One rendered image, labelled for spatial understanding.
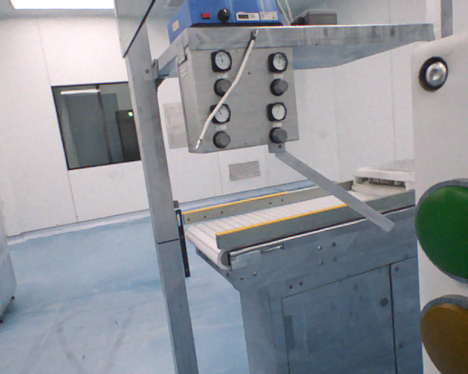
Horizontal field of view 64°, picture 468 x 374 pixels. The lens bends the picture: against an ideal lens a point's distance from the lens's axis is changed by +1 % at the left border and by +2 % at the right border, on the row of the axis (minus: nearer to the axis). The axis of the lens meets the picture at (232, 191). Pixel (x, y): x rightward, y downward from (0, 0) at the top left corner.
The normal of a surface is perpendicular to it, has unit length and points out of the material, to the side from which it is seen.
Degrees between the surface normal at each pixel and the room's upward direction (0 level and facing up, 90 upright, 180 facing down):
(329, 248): 90
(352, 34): 90
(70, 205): 90
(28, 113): 90
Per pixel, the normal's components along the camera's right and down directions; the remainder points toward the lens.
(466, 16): -0.93, 0.17
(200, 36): 0.39, 0.11
